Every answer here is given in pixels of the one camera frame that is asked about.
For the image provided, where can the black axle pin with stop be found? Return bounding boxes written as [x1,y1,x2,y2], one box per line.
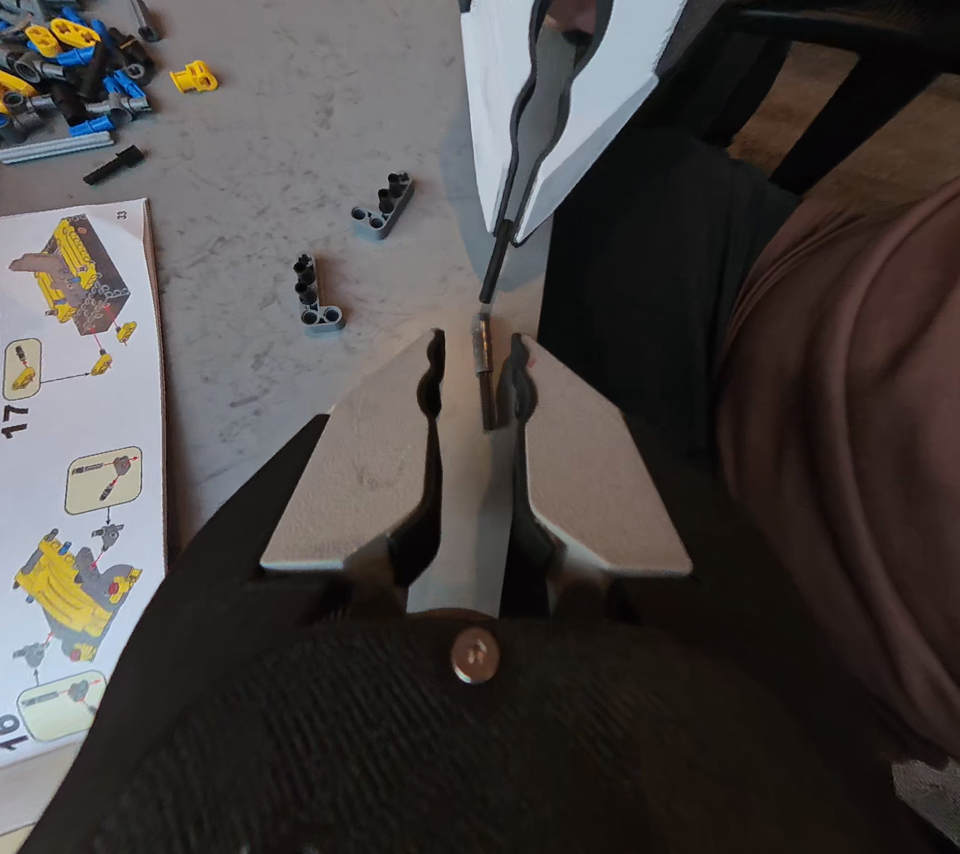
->
[82,144,146,187]

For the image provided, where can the open instruction booklet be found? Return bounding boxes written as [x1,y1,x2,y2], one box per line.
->
[0,197,168,772]

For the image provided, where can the grey L-shaped beam with pins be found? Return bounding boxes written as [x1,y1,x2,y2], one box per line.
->
[350,171,416,241]
[294,252,348,332]

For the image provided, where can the black office chair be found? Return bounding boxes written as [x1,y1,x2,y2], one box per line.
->
[697,0,960,195]

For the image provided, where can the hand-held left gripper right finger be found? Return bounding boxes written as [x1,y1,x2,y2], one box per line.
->
[510,333,694,616]

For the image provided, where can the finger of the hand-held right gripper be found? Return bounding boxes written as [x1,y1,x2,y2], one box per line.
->
[460,0,585,237]
[512,0,734,249]

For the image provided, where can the person's brown sweater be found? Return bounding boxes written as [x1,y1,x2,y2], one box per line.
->
[716,179,960,765]

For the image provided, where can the pile of small building pieces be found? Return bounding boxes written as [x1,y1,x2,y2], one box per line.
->
[0,0,159,146]

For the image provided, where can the dark grey axle connector sleeve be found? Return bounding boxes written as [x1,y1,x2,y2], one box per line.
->
[469,312,499,432]

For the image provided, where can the person's right hand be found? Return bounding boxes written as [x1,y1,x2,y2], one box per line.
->
[542,0,603,57]

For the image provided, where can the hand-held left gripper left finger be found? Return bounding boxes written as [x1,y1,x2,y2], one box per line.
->
[258,329,447,613]

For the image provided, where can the light grey ribbed rod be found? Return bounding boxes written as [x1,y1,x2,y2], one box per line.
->
[0,132,115,165]

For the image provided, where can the yellow connector piece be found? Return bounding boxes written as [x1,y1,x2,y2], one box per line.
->
[169,60,220,94]

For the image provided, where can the person's black pants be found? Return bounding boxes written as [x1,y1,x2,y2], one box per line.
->
[536,126,804,472]

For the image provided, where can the black axle rod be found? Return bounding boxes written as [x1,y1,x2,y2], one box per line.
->
[478,218,517,306]

